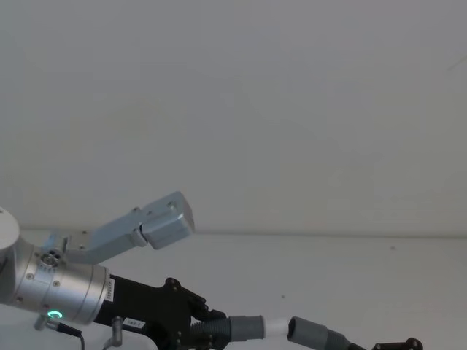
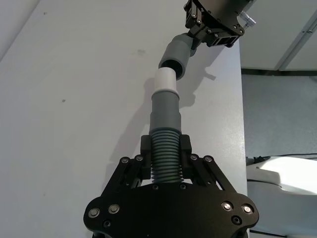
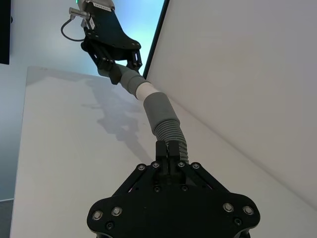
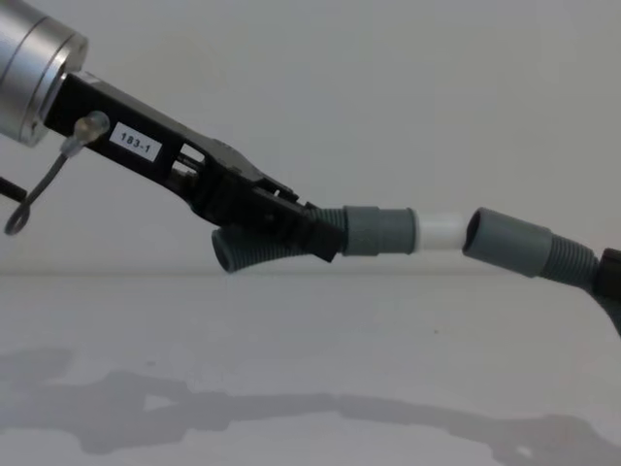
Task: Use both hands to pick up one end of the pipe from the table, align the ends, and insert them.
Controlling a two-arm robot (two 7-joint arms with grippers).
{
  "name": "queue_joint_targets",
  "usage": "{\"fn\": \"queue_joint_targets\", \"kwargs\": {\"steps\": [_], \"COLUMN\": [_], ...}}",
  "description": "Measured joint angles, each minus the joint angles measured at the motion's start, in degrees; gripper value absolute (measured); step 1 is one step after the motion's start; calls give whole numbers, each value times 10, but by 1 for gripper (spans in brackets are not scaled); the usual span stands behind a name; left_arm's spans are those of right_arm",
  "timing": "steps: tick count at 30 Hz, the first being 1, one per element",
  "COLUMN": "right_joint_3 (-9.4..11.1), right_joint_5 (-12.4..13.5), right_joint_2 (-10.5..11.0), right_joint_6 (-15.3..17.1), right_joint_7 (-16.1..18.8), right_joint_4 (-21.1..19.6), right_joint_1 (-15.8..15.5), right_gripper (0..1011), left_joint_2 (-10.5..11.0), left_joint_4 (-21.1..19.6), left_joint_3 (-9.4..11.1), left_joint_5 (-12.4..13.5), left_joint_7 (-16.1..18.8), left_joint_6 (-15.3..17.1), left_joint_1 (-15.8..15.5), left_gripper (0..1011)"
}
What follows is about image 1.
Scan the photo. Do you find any thin dark wrist cable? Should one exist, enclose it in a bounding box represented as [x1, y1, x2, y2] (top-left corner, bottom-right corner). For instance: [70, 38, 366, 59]
[34, 315, 87, 350]

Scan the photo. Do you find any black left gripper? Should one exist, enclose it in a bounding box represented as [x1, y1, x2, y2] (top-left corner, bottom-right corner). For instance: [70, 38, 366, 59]
[93, 273, 229, 350]

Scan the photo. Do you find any white table cloth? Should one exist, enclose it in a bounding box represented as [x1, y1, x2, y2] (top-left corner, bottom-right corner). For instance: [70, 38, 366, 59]
[0, 228, 467, 350]

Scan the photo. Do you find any small silver cable plug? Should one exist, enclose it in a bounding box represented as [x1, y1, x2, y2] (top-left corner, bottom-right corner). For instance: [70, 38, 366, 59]
[103, 316, 125, 348]

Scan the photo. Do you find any black ribbed hose grey cuff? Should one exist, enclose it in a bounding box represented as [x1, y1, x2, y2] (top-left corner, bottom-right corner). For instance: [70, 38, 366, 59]
[190, 314, 264, 343]

